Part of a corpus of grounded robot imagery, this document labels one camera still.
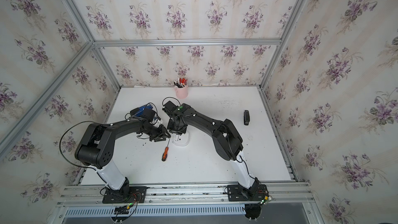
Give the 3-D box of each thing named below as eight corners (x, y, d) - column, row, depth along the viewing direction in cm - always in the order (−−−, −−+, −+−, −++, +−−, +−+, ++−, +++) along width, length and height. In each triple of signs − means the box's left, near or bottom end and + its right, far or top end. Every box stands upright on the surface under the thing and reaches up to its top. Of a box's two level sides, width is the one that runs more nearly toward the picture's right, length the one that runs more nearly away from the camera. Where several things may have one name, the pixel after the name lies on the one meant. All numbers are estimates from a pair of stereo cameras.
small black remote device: (243, 125, 101) (245, 121, 98) (243, 112, 108) (245, 108, 105) (248, 125, 100) (250, 122, 97) (248, 112, 107) (249, 109, 104)
